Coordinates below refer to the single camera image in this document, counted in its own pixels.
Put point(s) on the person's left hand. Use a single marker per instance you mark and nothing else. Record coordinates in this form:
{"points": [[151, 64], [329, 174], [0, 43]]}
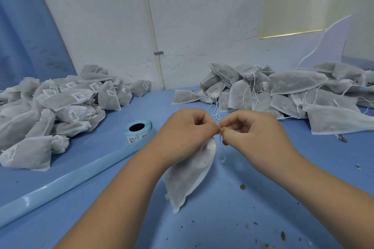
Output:
{"points": [[178, 138]]}

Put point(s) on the person's right hand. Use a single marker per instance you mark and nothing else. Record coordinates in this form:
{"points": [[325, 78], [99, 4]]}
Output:
{"points": [[260, 138]]}

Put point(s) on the white drawstring pouch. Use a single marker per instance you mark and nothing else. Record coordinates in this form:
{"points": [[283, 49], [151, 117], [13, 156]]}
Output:
{"points": [[187, 176]]}

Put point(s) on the blue label roll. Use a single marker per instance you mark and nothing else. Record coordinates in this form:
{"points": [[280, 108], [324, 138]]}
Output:
{"points": [[137, 131]]}

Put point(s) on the pile of unlabelled herb bags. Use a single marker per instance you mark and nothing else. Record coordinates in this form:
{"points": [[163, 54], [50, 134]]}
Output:
{"points": [[280, 97]]}

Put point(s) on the pile of labelled herb bags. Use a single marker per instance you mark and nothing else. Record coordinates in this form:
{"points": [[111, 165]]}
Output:
{"points": [[55, 114]]}

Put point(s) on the person's right forearm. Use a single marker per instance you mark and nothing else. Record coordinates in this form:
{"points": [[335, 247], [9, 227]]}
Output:
{"points": [[336, 205]]}

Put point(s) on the person's left forearm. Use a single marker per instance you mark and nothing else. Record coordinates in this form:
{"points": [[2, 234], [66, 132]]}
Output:
{"points": [[105, 211]]}

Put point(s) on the grey pipe clamp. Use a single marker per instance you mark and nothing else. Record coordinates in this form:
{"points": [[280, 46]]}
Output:
{"points": [[158, 53]]}

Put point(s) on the white curved board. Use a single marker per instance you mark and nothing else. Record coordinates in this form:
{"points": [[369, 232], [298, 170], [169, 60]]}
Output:
{"points": [[327, 44]]}

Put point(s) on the large beige panel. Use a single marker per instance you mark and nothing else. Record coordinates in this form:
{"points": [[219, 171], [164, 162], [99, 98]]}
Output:
{"points": [[359, 18]]}

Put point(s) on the blue curtain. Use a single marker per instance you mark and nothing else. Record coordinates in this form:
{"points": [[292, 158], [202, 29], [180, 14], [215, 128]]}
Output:
{"points": [[26, 24]]}

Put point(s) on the white wall pipe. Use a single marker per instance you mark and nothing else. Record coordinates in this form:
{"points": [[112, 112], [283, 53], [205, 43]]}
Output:
{"points": [[151, 18]]}

